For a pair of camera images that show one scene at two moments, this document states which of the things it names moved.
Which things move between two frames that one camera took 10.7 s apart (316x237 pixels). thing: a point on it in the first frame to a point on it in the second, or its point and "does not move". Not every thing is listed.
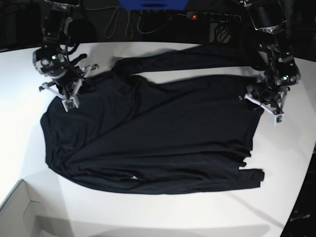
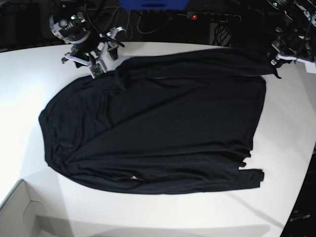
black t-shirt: [166, 137] does not move
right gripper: [271, 98] to [295, 48]
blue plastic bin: [153, 5] does not move
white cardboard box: [23, 215] does not move
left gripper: [68, 89] to [95, 59]
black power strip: [213, 18] does not move
